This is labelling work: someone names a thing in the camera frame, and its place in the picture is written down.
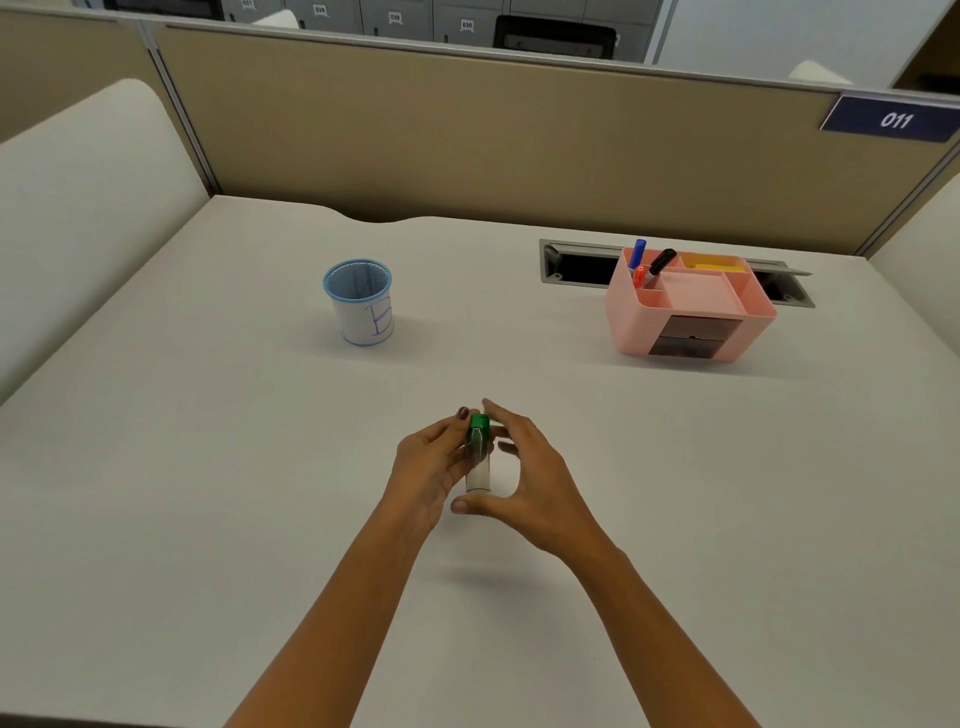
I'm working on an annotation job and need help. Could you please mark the person's left hand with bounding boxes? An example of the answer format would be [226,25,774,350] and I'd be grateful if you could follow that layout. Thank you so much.
[380,407,499,538]

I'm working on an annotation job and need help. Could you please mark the person's right hand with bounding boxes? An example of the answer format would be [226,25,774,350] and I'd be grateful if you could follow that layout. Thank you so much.
[451,398,625,565]

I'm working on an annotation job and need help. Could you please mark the green capped marker pen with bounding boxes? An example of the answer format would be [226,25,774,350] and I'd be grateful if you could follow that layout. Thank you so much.
[465,413,494,498]

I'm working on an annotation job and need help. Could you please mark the person's right forearm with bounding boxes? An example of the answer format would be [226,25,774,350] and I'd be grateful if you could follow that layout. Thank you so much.
[581,551,764,728]

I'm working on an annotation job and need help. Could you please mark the person's left forearm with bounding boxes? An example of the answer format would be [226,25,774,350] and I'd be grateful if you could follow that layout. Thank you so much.
[222,510,430,728]

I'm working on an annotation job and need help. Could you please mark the blue mesh pen cup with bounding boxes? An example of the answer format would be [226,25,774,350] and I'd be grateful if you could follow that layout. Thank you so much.
[323,259,396,348]

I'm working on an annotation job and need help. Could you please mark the black marker pen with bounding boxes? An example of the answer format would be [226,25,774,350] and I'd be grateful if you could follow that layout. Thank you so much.
[643,248,678,290]

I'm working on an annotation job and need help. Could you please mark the pink desk organizer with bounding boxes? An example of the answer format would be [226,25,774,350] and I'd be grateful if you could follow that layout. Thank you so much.
[604,247,779,366]

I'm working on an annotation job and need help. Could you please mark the beige desk partition panel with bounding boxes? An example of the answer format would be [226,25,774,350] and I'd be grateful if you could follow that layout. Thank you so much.
[0,7,960,260]

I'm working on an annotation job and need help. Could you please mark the black office chair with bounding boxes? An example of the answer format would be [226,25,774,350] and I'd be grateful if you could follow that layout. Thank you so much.
[492,14,618,61]

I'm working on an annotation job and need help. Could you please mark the grey locker cabinets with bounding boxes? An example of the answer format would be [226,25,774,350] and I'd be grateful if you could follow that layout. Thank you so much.
[75,0,665,64]

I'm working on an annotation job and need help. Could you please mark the blue desk number sign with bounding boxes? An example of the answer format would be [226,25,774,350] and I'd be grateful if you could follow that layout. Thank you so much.
[819,93,960,144]

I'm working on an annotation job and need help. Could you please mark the grey cable grommet tray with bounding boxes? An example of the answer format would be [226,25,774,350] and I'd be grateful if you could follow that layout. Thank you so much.
[539,239,816,309]

